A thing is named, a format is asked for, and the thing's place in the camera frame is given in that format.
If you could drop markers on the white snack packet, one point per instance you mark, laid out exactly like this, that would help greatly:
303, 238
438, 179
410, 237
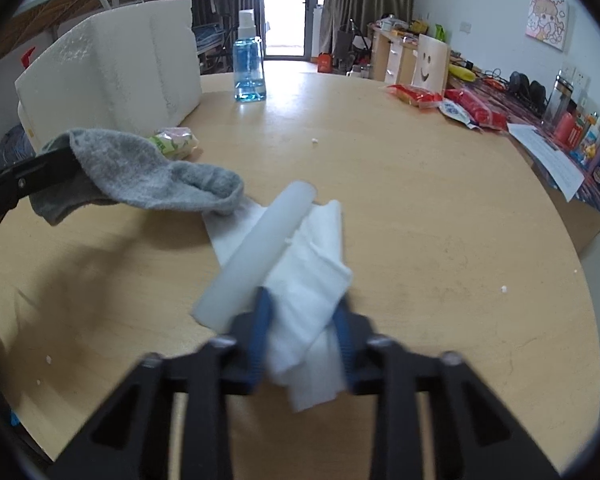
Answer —
452, 111

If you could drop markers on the white wall socket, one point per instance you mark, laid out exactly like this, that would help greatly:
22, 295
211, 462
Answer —
576, 77

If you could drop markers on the white plastic tube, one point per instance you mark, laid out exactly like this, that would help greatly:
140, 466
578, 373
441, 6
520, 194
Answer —
260, 255

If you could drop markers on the glass balcony door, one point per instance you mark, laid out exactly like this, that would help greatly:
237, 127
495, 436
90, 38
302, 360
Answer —
285, 5

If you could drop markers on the green bag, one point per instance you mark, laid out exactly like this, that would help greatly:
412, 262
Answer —
441, 34

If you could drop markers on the black headphones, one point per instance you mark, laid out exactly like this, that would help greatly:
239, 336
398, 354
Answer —
527, 87

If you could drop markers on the cartoon wall poster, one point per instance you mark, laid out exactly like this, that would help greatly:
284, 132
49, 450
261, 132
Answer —
547, 20

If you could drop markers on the yellow oblong object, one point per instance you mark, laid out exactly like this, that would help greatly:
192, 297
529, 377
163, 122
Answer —
461, 73

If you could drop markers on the white foam box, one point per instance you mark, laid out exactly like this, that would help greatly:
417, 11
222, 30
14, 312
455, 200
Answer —
120, 70

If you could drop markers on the wooden desk with patterned mat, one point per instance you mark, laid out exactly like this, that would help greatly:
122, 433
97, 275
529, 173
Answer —
585, 225

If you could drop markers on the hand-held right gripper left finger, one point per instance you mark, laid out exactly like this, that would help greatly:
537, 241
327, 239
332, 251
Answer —
261, 335

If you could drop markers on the wooden desk with drawers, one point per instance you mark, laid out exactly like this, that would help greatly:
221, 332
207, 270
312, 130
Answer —
392, 55

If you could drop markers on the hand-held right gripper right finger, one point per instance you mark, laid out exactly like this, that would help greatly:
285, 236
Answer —
345, 355

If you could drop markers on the grey sock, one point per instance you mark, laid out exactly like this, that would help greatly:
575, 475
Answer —
130, 175

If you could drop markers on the yellow cartoon bottle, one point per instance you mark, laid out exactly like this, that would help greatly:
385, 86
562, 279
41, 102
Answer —
590, 147

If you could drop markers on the large red snack packet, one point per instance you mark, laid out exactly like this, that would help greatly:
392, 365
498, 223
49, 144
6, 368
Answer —
475, 107

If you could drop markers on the red can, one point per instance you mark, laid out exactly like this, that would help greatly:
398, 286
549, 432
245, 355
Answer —
569, 130

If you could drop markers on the orange plastic jug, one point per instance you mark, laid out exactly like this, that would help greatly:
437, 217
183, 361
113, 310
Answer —
324, 62

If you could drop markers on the white tissue sheet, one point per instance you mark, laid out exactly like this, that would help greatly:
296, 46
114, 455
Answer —
320, 280

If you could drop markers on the wooden smiley face chair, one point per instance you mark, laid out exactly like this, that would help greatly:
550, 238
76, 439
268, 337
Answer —
430, 62

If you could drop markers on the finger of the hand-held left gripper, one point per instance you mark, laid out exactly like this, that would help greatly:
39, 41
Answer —
30, 175

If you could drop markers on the printed paper sheet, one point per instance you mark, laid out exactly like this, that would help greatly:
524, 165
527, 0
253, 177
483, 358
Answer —
547, 160

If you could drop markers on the green tissue packet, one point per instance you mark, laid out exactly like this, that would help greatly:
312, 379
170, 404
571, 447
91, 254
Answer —
177, 144

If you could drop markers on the small red snack packet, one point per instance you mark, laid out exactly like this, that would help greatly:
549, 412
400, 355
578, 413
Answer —
415, 95

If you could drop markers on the blue spray bottle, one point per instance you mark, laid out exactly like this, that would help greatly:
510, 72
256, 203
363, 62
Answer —
250, 65

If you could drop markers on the blue orange star quilt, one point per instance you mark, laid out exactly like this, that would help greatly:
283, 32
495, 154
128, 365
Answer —
15, 145

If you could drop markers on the steel thermos bottle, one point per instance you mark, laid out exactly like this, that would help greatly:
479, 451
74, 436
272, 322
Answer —
560, 97

